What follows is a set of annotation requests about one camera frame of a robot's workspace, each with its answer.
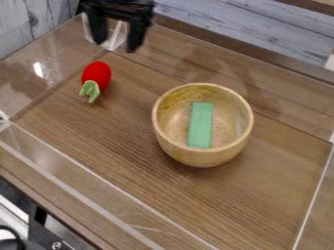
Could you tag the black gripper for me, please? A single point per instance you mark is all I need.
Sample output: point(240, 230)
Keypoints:
point(134, 11)

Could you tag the red plush radish toy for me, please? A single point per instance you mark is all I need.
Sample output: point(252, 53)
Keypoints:
point(96, 80)

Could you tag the wooden bowl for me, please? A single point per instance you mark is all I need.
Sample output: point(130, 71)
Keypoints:
point(233, 122)

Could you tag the green rectangular block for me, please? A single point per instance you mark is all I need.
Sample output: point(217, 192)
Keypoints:
point(201, 125)

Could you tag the clear acrylic corner bracket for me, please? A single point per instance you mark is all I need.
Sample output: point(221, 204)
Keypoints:
point(117, 35)

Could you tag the clear acrylic tray wall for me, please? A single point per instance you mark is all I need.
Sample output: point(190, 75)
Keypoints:
point(112, 219)

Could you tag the black table clamp bracket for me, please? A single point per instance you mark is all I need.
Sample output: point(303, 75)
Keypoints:
point(50, 233)

